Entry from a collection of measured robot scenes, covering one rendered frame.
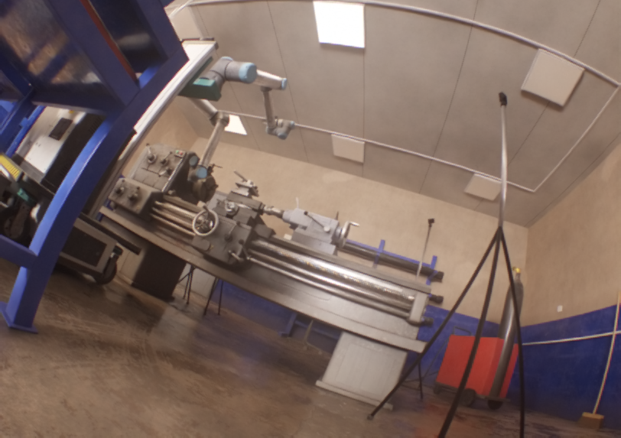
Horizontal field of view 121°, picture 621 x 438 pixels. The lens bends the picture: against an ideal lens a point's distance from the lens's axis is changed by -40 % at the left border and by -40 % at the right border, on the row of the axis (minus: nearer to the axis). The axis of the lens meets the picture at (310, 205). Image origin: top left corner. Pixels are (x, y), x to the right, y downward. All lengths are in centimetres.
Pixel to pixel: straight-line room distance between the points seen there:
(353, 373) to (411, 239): 399
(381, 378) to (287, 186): 484
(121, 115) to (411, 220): 537
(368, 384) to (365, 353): 20
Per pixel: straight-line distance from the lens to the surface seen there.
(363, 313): 194
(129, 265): 260
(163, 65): 86
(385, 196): 586
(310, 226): 224
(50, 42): 105
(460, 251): 576
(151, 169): 296
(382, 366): 190
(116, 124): 79
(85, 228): 157
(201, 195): 276
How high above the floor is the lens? 35
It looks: 22 degrees up
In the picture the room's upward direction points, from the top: 24 degrees clockwise
